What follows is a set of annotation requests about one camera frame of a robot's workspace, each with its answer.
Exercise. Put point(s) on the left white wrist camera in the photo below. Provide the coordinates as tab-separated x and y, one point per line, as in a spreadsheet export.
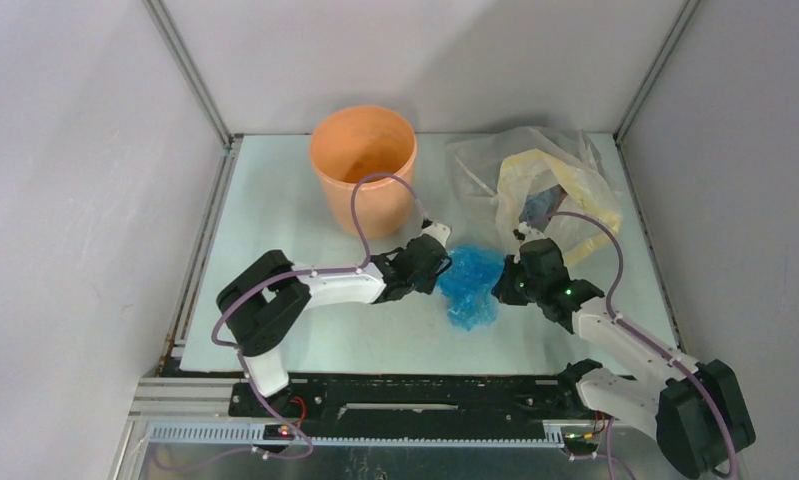
437	230

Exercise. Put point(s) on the blue plastic trash bag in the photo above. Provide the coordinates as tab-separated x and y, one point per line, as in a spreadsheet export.
467	286

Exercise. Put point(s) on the small red-lit circuit board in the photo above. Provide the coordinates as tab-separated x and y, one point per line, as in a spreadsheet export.
279	432

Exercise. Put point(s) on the orange plastic trash bin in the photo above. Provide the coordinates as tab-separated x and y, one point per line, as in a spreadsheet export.
355	152

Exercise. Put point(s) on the right aluminium corner post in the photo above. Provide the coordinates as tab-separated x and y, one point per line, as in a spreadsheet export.
668	46

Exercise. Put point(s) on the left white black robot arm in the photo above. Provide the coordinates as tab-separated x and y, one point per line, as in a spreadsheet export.
260	306

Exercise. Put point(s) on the translucent yellowish plastic bag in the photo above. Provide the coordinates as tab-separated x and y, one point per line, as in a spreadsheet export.
550	179

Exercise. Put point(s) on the aluminium frame rail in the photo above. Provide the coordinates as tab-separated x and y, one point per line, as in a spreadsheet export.
197	409

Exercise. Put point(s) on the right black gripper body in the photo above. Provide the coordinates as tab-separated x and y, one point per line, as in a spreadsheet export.
511	281

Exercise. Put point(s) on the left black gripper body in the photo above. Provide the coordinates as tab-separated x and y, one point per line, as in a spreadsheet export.
425	283

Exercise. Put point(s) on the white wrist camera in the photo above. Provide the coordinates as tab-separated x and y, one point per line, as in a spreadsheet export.
437	230
524	233

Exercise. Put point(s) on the left aluminium corner post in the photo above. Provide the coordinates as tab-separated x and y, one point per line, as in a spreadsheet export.
174	41

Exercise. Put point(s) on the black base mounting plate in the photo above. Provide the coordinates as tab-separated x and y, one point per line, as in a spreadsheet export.
422	407

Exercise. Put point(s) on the aluminium corner post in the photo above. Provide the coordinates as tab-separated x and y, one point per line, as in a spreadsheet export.
668	46
174	41

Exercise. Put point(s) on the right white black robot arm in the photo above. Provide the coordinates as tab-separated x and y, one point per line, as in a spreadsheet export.
694	411

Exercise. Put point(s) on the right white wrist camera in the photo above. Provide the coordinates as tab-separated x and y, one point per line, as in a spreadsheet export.
524	233

